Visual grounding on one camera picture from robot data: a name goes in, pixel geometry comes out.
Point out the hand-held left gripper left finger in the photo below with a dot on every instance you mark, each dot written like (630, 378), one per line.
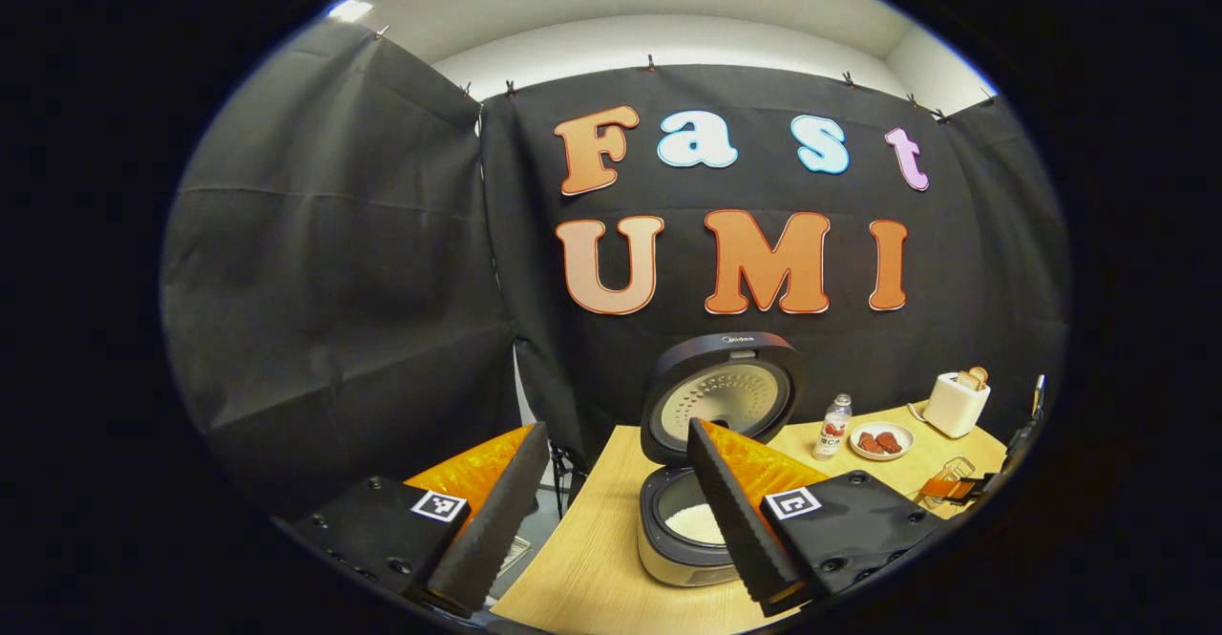
(496, 511)

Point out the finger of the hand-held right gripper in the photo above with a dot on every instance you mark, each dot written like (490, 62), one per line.
(947, 492)

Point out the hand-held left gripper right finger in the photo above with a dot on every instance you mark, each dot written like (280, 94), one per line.
(730, 511)

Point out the black and silver rice cooker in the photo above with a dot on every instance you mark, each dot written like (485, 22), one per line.
(668, 387)

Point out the white round plate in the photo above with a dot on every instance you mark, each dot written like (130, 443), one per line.
(905, 444)

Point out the black backdrop stand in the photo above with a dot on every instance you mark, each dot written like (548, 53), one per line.
(560, 473)

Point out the red meat piece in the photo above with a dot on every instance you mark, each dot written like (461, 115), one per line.
(890, 441)
(870, 443)

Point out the white toaster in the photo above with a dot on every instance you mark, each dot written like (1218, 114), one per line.
(953, 409)

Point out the toasted bread slice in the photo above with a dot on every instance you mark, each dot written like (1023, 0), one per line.
(966, 381)
(980, 375)

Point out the clear bottle with red label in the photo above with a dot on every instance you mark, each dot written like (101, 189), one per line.
(832, 430)

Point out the grey metal stand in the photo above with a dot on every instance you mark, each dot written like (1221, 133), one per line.
(1039, 396)

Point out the black backdrop cloth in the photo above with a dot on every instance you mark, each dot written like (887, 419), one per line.
(334, 282)

